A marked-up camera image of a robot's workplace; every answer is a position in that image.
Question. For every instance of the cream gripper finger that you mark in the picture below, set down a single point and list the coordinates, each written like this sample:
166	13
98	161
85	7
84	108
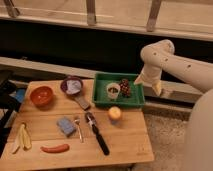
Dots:
139	80
157	87

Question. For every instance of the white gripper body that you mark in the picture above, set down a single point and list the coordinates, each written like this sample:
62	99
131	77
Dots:
151	74

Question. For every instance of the black handled dish brush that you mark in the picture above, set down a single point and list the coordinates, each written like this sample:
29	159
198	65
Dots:
90	119

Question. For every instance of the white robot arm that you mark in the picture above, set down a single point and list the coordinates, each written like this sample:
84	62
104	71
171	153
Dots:
158	57

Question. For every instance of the red bowl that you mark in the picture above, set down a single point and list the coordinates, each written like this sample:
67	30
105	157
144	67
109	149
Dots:
42	96

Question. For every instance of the dark grape bunch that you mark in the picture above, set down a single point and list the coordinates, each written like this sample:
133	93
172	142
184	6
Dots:
125	88

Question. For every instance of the white cup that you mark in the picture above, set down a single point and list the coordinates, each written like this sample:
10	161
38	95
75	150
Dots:
113	90

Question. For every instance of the green plastic tray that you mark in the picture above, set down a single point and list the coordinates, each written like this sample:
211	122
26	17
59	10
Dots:
101	99

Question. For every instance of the yellow apple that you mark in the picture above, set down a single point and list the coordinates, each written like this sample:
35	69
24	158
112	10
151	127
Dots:
114	113

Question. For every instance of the metal fork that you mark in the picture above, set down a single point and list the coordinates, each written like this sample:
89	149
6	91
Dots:
77	122

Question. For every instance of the blue sponge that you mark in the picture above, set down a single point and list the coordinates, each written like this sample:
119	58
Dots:
66	126

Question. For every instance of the wooden cutting board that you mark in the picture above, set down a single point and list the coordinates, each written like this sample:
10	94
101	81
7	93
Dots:
128	140

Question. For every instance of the red sausage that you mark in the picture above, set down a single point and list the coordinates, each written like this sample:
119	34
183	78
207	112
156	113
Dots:
55	149

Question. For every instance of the blue object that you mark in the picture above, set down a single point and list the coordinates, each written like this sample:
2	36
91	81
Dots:
20	94

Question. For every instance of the black chair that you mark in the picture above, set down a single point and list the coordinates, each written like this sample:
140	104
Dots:
6	102

